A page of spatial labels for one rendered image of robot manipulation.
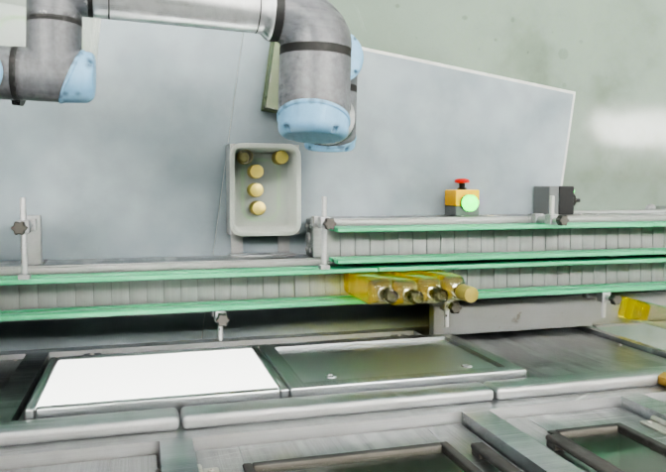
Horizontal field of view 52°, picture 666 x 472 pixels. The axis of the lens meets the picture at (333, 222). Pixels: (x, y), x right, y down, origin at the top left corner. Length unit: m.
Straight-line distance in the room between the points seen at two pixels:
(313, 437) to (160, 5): 0.70
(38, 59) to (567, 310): 1.46
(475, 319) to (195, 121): 0.87
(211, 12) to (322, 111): 0.22
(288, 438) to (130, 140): 0.89
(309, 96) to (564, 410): 0.71
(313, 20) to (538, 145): 1.10
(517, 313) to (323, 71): 1.03
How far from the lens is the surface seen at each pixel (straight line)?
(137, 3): 1.07
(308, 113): 1.06
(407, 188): 1.86
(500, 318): 1.86
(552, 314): 1.94
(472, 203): 1.82
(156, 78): 1.74
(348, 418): 1.17
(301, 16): 1.09
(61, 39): 1.06
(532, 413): 1.29
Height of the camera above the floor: 2.47
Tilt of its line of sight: 74 degrees down
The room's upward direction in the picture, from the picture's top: 101 degrees clockwise
